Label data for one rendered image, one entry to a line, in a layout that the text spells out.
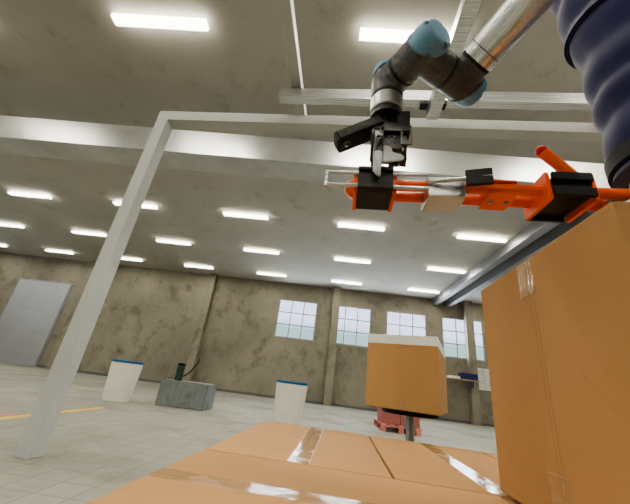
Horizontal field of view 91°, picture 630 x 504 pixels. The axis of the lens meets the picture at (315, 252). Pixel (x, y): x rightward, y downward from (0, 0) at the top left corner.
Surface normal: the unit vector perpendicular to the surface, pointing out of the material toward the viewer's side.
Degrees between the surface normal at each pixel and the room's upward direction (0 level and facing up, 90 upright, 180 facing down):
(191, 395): 90
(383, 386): 90
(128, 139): 90
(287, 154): 90
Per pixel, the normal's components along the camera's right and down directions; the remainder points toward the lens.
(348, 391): -0.01, -0.39
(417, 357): -0.42, -0.40
